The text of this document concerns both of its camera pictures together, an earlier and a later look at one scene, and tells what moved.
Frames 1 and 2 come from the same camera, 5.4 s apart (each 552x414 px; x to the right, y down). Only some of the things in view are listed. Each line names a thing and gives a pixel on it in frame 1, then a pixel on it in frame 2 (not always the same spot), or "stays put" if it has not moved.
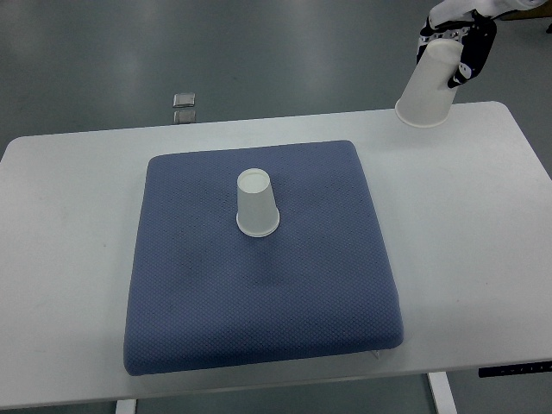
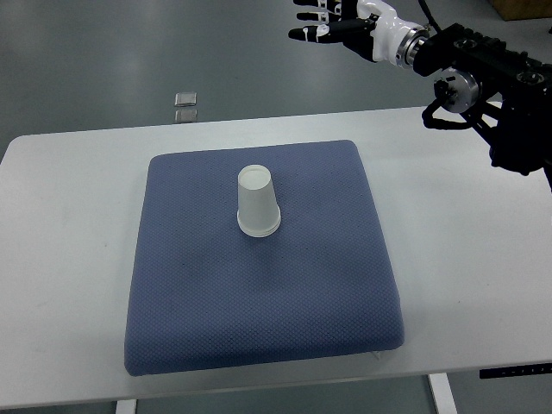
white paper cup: [428, 99] to [259, 213]
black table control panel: [515, 369] stays put
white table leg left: [126, 406] stays put
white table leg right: [442, 393] stays put
